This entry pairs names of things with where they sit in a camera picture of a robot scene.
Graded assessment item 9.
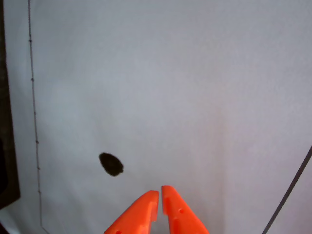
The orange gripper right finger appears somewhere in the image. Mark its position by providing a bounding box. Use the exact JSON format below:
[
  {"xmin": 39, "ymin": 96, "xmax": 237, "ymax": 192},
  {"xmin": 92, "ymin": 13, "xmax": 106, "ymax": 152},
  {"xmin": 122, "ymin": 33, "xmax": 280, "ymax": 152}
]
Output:
[{"xmin": 161, "ymin": 185, "xmax": 210, "ymax": 234}]

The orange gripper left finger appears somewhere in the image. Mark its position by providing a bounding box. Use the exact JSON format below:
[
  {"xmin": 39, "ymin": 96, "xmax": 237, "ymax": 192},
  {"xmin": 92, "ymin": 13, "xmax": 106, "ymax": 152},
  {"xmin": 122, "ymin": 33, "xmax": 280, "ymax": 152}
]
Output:
[{"xmin": 104, "ymin": 190, "xmax": 160, "ymax": 234}]

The black dot mark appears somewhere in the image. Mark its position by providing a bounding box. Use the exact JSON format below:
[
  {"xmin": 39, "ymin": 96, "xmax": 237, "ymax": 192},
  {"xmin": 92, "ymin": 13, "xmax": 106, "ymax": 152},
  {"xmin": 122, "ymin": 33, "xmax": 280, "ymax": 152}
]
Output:
[{"xmin": 98, "ymin": 152, "xmax": 124, "ymax": 177}]

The white paper sheet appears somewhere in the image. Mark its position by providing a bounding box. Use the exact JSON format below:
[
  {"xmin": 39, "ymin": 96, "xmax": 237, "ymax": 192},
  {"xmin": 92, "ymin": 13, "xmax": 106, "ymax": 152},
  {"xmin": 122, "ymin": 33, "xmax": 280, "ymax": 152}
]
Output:
[{"xmin": 0, "ymin": 0, "xmax": 312, "ymax": 234}]

